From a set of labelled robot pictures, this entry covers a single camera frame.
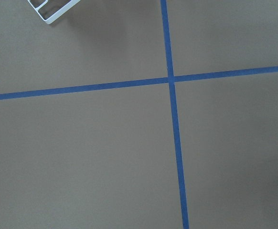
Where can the white wire cup rack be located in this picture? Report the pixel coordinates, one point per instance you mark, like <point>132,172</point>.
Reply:
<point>50,10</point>

